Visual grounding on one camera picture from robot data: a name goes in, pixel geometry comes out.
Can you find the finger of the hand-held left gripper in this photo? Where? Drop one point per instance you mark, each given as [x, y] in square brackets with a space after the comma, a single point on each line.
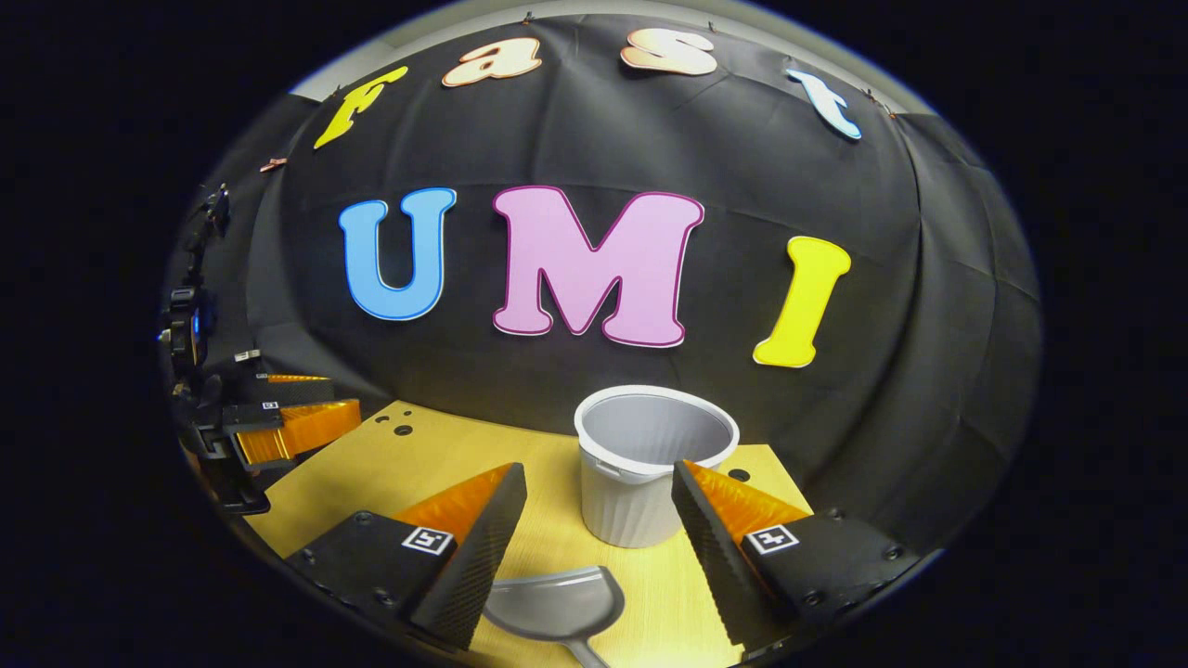
[246, 415]
[278, 391]

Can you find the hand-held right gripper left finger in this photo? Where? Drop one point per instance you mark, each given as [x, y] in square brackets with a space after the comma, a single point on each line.
[483, 557]

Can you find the black backdrop cloth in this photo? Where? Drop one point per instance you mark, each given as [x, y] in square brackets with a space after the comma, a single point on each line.
[742, 167]

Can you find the light wooden desktop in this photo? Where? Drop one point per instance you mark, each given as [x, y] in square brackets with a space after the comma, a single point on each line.
[445, 455]

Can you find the white ribbed garbage bin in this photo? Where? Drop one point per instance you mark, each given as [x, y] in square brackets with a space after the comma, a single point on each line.
[631, 510]

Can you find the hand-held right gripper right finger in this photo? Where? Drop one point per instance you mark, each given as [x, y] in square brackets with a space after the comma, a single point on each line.
[715, 566]

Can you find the grey plastic dustpan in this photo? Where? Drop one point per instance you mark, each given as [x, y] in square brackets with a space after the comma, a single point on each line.
[557, 603]

